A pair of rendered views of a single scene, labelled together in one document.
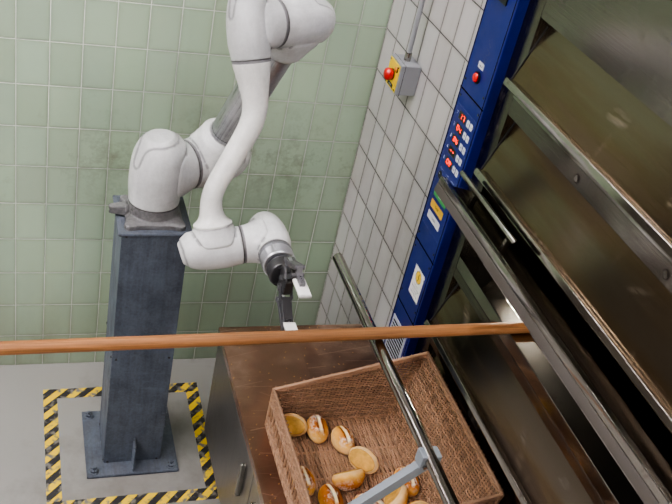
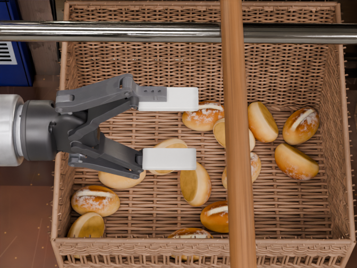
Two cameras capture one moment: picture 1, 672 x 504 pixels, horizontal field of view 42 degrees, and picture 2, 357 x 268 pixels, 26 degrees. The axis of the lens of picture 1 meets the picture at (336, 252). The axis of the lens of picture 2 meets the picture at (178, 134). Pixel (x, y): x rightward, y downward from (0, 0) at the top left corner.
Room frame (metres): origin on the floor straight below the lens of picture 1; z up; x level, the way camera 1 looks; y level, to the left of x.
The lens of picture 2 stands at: (1.47, 0.53, 2.00)
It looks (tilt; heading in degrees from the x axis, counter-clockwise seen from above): 57 degrees down; 294
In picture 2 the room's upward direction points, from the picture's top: straight up
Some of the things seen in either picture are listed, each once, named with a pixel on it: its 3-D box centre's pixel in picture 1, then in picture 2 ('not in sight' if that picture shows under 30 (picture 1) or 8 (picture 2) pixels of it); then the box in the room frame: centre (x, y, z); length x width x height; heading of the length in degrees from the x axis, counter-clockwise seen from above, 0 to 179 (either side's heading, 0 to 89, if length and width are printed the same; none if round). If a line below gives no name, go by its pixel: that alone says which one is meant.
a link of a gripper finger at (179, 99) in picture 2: (302, 288); (168, 99); (1.70, 0.06, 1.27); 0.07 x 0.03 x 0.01; 24
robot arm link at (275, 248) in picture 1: (277, 260); (1, 130); (1.88, 0.14, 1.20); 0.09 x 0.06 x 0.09; 114
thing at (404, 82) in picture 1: (402, 74); not in sight; (2.69, -0.07, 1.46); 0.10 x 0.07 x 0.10; 23
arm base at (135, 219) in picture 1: (146, 206); not in sight; (2.25, 0.59, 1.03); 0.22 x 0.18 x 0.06; 114
